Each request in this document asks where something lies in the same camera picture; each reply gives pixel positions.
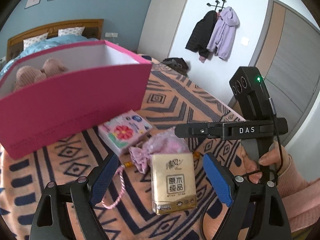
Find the beige tissue pack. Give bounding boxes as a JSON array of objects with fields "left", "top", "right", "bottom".
[{"left": 151, "top": 153, "right": 197, "bottom": 215}]

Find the floral pink tissue pack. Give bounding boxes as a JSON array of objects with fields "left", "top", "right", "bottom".
[{"left": 98, "top": 110, "right": 152, "bottom": 157}]

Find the pink sequin drawstring pouch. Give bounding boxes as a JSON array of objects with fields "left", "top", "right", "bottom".
[{"left": 101, "top": 127, "right": 190, "bottom": 210}]

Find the pink cardboard storage box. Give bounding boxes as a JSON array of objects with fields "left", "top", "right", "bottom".
[{"left": 1, "top": 40, "right": 152, "bottom": 159}]

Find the pink knitted plush bear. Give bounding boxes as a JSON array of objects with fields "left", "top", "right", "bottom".
[{"left": 13, "top": 58, "right": 68, "bottom": 92}]

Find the pink sleeve right forearm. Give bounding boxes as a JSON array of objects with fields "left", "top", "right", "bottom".
[{"left": 277, "top": 157, "right": 319, "bottom": 232}]

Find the right hand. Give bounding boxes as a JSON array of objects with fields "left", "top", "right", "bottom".
[{"left": 239, "top": 141, "right": 291, "bottom": 176}]

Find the grey orange door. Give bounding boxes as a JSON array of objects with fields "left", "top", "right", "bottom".
[{"left": 249, "top": 0, "right": 319, "bottom": 145}]

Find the lilac hoodie on hook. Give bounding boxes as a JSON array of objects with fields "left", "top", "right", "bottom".
[{"left": 207, "top": 7, "right": 240, "bottom": 61}]

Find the dark bag on floor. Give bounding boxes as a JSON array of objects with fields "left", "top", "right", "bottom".
[{"left": 161, "top": 57, "right": 189, "bottom": 77}]

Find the black jacket on hook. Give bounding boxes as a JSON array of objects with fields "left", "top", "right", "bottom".
[{"left": 185, "top": 10, "right": 217, "bottom": 60}]

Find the light blue duvet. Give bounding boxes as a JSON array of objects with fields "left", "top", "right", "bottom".
[{"left": 1, "top": 34, "right": 98, "bottom": 77}]

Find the right white patterned pillow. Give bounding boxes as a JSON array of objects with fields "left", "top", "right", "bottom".
[{"left": 58, "top": 27, "right": 85, "bottom": 36}]

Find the white patterned pillow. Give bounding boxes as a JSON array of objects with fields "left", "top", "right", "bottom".
[
  {"left": 58, "top": 27, "right": 85, "bottom": 36},
  {"left": 23, "top": 33, "right": 48, "bottom": 50}
]

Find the wooden headboard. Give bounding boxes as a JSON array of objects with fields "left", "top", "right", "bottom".
[{"left": 6, "top": 19, "right": 104, "bottom": 62}]

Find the left white patterned pillow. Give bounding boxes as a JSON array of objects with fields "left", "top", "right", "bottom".
[{"left": 23, "top": 33, "right": 48, "bottom": 50}]

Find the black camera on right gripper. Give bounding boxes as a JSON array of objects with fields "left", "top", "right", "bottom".
[{"left": 229, "top": 67, "right": 273, "bottom": 121}]

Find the black wall coat hook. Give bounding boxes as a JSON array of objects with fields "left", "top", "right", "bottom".
[{"left": 206, "top": 0, "right": 226, "bottom": 12}]

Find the white wall socket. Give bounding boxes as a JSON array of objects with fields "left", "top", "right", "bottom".
[{"left": 105, "top": 33, "right": 118, "bottom": 38}]

